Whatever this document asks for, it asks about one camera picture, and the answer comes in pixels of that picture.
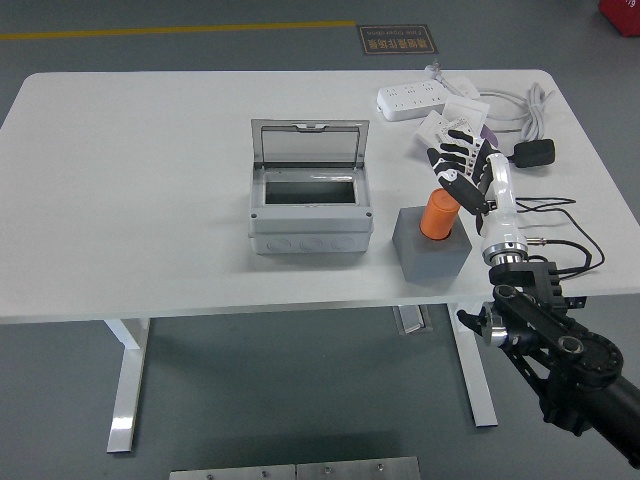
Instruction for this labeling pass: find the white table leg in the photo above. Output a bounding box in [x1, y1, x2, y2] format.
[103, 318, 151, 454]
[447, 302, 499, 428]

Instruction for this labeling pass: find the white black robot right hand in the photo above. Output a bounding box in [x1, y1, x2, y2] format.
[426, 128, 526, 251]

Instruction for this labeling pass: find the white power cord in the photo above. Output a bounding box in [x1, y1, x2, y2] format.
[474, 82, 557, 142]

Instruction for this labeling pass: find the grey metal plate with screws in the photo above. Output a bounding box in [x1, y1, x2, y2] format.
[296, 455, 421, 480]
[168, 464, 297, 480]

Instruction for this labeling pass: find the yellow floor tape line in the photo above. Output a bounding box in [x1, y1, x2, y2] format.
[0, 19, 357, 42]

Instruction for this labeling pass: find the white power strip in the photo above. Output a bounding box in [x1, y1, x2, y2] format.
[375, 79, 451, 123]

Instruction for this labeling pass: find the grey plastic junction box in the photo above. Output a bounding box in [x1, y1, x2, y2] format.
[247, 164, 376, 257]

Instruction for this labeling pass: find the transparent hinged box lid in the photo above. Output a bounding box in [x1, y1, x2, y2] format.
[249, 118, 370, 169]

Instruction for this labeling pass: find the grey metal floor plate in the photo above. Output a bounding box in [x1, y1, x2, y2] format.
[392, 303, 435, 335]

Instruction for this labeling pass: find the small white adapter box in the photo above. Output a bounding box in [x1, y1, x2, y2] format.
[447, 77, 481, 100]

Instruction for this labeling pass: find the red object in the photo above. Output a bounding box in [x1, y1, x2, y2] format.
[598, 0, 640, 37]

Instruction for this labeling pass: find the black power adapter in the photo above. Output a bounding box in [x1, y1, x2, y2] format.
[510, 138, 556, 170]

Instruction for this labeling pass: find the grey block holder with hole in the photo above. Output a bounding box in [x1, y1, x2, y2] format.
[391, 205, 474, 286]

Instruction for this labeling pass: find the white power plug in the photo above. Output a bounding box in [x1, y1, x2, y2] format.
[423, 59, 449, 84]

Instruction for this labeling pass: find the brown floor sign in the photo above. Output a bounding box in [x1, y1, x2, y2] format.
[357, 24, 439, 56]

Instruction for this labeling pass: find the thin black adapter cable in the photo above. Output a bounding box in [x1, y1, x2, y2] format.
[513, 196, 606, 277]

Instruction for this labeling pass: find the orange cylindrical battery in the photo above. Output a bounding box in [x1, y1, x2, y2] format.
[418, 188, 461, 240]

